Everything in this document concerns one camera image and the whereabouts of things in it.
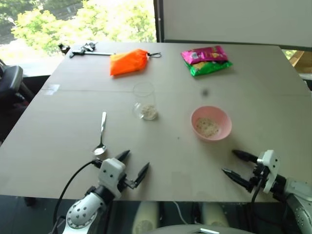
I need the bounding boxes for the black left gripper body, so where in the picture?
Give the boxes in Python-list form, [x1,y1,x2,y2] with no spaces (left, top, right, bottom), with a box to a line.
[117,176,137,191]

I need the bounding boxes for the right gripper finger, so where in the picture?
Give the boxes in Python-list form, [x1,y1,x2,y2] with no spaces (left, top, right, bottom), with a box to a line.
[221,168,252,189]
[232,149,259,164]

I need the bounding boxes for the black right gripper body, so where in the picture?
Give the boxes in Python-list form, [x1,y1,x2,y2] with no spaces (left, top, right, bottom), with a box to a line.
[246,162,268,194]

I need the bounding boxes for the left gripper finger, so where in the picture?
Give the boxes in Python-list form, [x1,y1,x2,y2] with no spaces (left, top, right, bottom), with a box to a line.
[132,162,150,189]
[114,150,131,161]

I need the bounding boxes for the beige grainy food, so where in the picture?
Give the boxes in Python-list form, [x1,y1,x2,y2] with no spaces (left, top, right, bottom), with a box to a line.
[196,117,219,136]

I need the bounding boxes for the white powder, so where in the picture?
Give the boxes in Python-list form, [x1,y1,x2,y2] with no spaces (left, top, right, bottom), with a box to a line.
[141,104,159,121]

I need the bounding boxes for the silver metal spoon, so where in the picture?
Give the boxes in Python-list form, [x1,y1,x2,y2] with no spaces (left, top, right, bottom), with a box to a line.
[92,111,108,156]

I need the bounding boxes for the white rounded shape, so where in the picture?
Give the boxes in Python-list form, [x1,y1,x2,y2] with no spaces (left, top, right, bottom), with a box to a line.
[132,201,159,234]
[201,202,229,228]

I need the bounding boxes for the pink bowl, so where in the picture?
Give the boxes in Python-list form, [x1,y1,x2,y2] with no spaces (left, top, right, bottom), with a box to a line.
[191,105,233,143]

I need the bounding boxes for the clear glass jar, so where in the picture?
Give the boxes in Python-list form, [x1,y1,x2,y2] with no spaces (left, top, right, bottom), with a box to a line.
[132,82,159,121]

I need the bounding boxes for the green snack packet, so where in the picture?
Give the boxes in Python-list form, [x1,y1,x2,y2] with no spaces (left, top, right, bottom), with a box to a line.
[183,60,234,78]

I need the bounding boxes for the pink snack packet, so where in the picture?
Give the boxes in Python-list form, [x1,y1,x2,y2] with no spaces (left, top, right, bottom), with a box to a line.
[180,45,229,65]

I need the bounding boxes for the black and silver clamp tool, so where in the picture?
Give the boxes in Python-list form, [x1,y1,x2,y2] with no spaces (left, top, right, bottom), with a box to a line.
[69,41,116,59]

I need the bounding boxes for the black chair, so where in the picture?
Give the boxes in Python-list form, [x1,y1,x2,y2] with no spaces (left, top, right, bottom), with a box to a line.
[0,59,35,112]

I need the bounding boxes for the white partition board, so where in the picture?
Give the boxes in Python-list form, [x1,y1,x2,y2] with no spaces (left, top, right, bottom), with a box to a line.
[161,0,312,49]

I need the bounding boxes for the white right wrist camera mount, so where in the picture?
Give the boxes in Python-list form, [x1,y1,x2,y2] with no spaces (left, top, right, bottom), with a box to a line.
[257,149,281,195]

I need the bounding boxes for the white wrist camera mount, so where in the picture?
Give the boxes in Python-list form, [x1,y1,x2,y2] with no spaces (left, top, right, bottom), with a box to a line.
[98,157,127,199]
[257,149,281,195]

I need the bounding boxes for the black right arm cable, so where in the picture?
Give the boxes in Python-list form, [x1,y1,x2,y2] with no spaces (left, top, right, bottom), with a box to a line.
[250,170,266,220]

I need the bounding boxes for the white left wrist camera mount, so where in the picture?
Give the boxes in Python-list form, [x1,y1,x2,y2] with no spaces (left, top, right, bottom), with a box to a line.
[98,157,127,199]

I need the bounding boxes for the white cable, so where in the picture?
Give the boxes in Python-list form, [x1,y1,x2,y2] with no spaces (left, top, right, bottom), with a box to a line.
[172,201,186,224]

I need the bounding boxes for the orange drawstring bag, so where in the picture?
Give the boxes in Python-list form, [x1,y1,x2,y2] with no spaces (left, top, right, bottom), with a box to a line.
[109,48,150,77]

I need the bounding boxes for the wooden frame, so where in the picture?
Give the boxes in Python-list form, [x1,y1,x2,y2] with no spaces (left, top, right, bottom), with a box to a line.
[291,50,306,68]

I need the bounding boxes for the black window post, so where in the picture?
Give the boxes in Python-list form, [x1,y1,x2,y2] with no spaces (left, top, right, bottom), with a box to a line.
[153,0,164,43]

